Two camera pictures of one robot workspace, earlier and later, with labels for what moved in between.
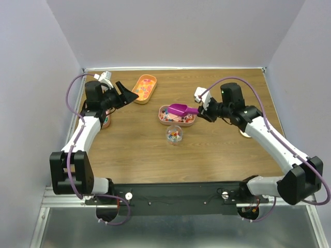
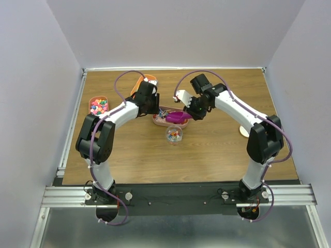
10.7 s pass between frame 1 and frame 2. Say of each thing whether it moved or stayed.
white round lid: stayed
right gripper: moved
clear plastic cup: stayed
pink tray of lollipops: moved
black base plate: stayed
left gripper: moved
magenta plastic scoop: moved
